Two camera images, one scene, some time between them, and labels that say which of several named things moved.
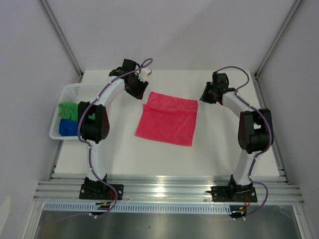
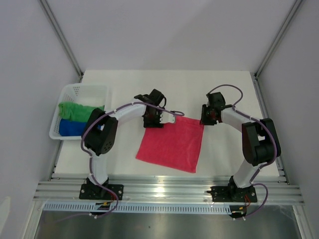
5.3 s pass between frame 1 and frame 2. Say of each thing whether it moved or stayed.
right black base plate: stayed
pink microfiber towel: moved
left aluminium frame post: stayed
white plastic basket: stayed
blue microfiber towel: stayed
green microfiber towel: stayed
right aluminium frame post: stayed
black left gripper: moved
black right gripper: moved
